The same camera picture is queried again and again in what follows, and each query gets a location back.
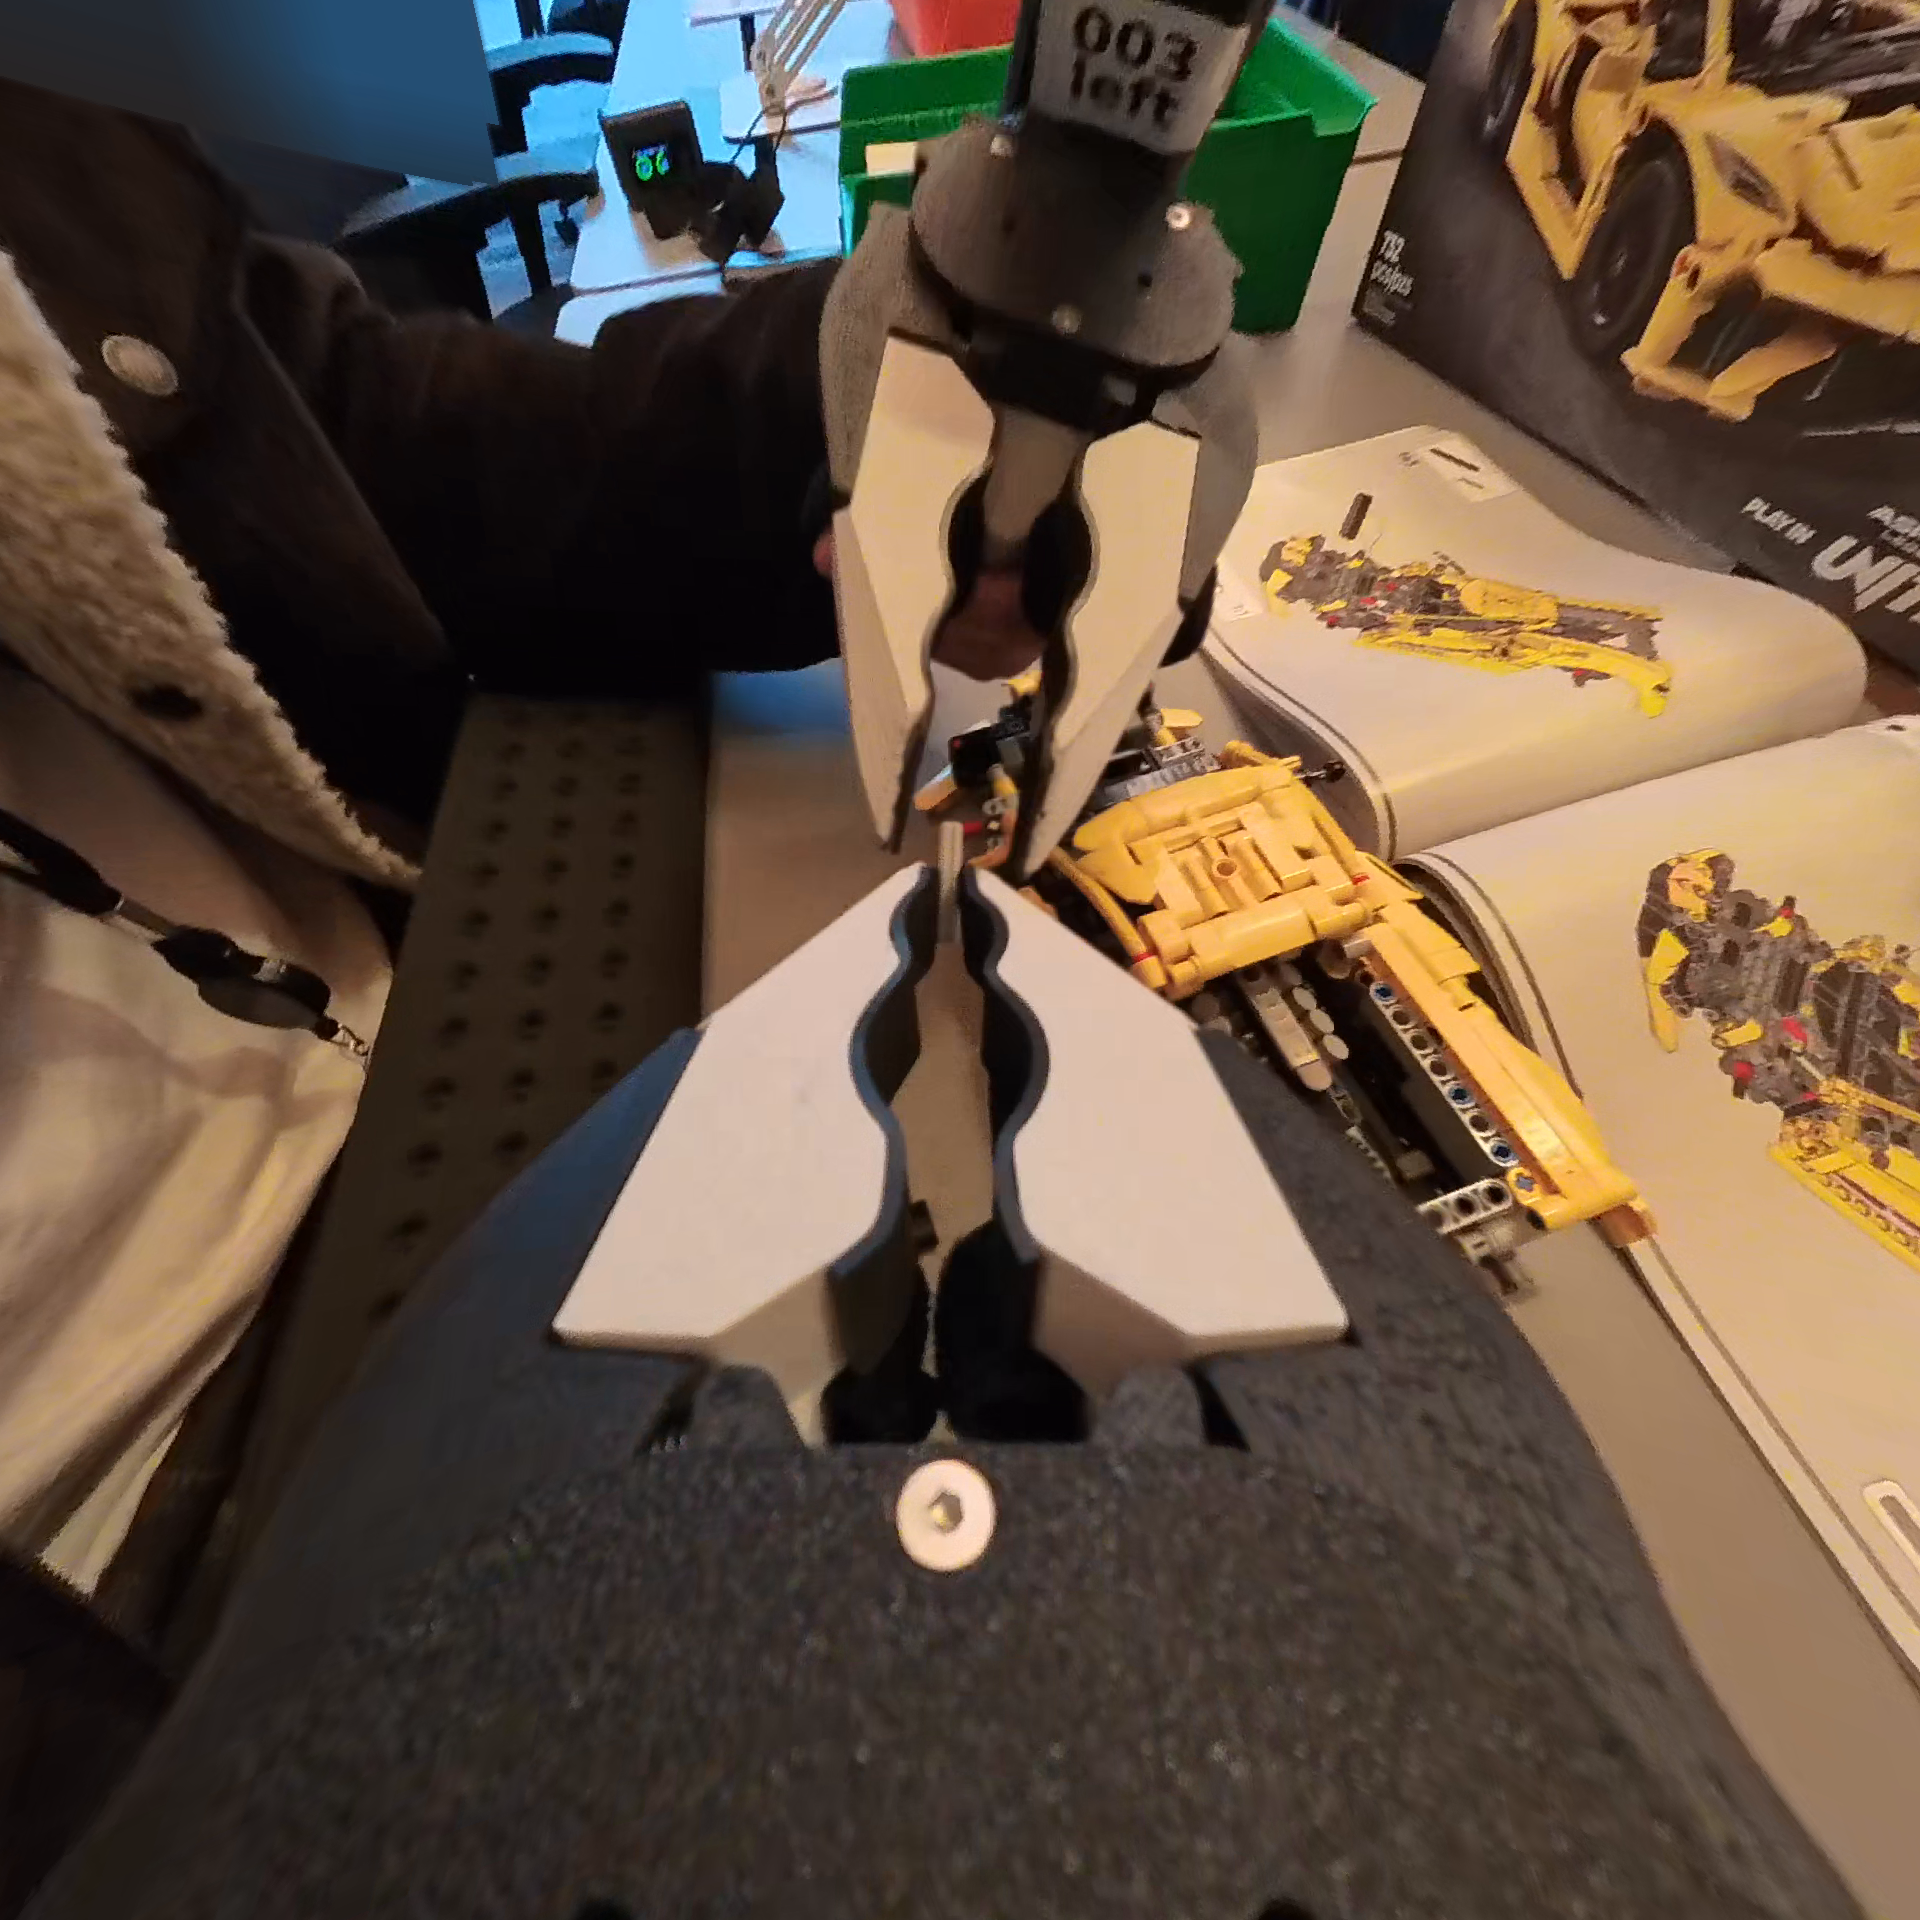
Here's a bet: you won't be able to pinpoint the black lanyard strap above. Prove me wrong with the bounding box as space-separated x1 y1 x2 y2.
0 809 373 1058

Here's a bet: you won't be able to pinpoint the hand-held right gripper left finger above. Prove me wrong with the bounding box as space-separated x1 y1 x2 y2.
552 861 964 1448

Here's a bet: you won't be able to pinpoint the wooden frame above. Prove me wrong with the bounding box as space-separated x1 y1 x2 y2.
720 0 842 143

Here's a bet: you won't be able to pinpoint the yellow brick car model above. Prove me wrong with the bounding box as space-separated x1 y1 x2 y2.
907 673 1658 1292

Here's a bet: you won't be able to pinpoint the instruction booklet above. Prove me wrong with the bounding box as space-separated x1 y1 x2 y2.
1202 422 1920 1682

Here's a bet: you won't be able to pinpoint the person's pale trousers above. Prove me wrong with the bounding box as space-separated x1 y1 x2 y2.
0 661 399 1592

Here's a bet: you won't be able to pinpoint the toy car set box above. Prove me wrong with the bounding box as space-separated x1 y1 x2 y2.
1349 0 1920 677

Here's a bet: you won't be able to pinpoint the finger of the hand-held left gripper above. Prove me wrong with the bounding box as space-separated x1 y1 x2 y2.
828 332 1003 857
1014 418 1210 886

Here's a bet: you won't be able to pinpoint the person's left hand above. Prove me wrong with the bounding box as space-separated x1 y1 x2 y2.
931 558 1054 678

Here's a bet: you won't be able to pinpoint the person's dark jacket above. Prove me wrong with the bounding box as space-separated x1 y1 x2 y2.
0 73 468 894

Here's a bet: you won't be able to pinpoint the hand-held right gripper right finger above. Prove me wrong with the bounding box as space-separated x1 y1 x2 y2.
961 867 1351 1448

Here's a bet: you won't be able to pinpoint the person's left forearm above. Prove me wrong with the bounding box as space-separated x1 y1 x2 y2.
246 239 847 677

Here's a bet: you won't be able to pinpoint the grey desk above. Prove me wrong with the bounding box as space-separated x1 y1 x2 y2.
555 0 1920 1920

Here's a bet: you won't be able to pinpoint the black office chair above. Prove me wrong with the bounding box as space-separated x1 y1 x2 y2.
337 0 624 324

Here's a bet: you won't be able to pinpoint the green storage bin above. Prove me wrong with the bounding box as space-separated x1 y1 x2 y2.
835 16 1378 336

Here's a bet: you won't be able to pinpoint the black electronic device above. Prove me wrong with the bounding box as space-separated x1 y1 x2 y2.
600 102 788 264

